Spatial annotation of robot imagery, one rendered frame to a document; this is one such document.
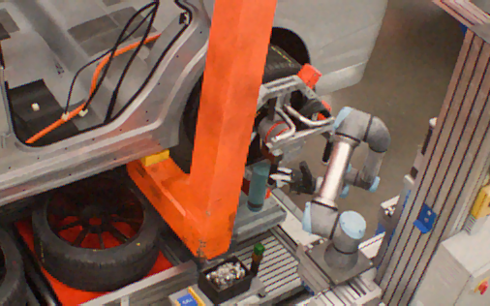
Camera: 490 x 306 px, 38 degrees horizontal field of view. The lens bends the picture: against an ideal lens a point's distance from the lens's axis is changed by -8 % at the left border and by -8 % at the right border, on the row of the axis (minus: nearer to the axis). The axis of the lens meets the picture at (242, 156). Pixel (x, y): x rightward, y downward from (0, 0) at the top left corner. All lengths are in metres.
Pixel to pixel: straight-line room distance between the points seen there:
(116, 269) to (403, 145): 2.51
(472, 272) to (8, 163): 1.96
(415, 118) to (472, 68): 3.07
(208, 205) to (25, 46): 1.42
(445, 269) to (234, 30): 1.19
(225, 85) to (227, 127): 0.19
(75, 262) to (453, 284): 1.71
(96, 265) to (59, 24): 1.38
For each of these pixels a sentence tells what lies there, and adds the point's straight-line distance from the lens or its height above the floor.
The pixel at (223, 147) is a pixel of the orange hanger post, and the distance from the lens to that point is 3.01.
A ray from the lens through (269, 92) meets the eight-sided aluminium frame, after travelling 3.49.
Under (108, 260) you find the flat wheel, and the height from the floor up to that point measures 0.50.
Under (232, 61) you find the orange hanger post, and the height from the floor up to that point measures 1.62.
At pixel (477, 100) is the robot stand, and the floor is 1.82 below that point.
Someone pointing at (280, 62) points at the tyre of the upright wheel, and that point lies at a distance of 3.61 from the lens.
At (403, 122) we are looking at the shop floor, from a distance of 5.51.
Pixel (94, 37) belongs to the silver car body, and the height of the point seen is 1.02.
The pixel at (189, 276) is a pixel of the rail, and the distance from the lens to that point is 3.67.
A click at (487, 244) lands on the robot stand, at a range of 2.94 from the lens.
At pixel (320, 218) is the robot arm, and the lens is 3.06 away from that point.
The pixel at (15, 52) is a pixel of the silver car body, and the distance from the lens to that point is 3.99.
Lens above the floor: 3.14
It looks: 40 degrees down
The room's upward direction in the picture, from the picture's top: 11 degrees clockwise
